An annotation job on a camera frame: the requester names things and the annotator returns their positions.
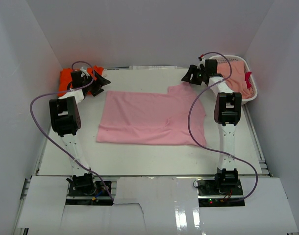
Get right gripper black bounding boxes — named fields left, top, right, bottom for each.
left=182, top=65, right=207, bottom=86

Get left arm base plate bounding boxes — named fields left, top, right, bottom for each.
left=65, top=181, right=113, bottom=206

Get peach t shirt in basket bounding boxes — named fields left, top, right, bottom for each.
left=217, top=61, right=251, bottom=99

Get aluminium frame rail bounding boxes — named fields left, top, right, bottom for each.
left=12, top=179, right=31, bottom=235

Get folded orange t shirt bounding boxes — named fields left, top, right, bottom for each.
left=59, top=66, right=104, bottom=96

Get white plastic basket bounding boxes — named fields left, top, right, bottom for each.
left=207, top=55, right=259, bottom=106

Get purple cable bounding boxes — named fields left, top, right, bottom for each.
left=29, top=61, right=114, bottom=200
left=188, top=51, right=258, bottom=202

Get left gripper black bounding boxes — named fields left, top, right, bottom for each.
left=82, top=70, right=110, bottom=96

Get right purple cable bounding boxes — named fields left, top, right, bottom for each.
left=188, top=51, right=258, bottom=202

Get magenta cloth in basket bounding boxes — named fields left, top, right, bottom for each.
left=245, top=71, right=252, bottom=90

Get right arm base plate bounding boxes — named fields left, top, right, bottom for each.
left=193, top=179, right=245, bottom=208

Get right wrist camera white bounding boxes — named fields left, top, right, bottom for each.
left=197, top=54, right=206, bottom=70

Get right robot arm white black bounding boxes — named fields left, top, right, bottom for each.
left=181, top=58, right=242, bottom=197

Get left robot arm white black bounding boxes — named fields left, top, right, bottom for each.
left=49, top=66, right=111, bottom=196

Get pink t shirt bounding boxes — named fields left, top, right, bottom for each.
left=96, top=83, right=206, bottom=145

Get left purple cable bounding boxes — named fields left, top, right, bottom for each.
left=29, top=61, right=114, bottom=200

